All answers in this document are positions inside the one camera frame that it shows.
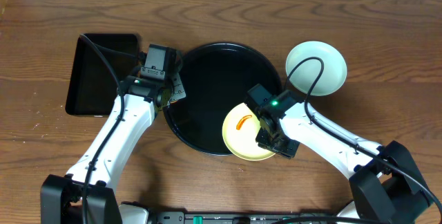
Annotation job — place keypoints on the mint plate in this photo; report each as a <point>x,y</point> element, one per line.
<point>334,70</point>

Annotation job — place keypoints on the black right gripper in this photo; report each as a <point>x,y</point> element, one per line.
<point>277,144</point>

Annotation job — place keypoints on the black rectangular water tray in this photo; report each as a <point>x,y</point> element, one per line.
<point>92,89</point>

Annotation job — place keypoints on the black round tray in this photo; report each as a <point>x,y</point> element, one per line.
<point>216,78</point>

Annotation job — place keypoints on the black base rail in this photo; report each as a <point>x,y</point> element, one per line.
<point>178,217</point>

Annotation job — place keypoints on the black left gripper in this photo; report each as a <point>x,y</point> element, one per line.
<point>177,88</point>

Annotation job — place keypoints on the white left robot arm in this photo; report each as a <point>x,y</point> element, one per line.
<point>86,194</point>

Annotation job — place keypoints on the yellow plate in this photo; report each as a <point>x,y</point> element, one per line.
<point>239,131</point>

